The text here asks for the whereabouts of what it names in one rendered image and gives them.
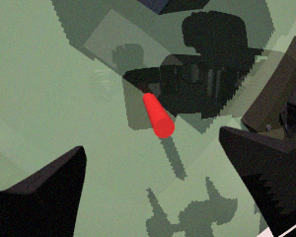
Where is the red peg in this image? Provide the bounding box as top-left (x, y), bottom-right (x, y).
top-left (143, 92), bottom-right (175, 138)

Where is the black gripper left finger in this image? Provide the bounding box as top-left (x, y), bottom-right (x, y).
top-left (0, 145), bottom-right (88, 237)

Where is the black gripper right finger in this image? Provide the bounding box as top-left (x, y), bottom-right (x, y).
top-left (219, 126), bottom-right (296, 237)

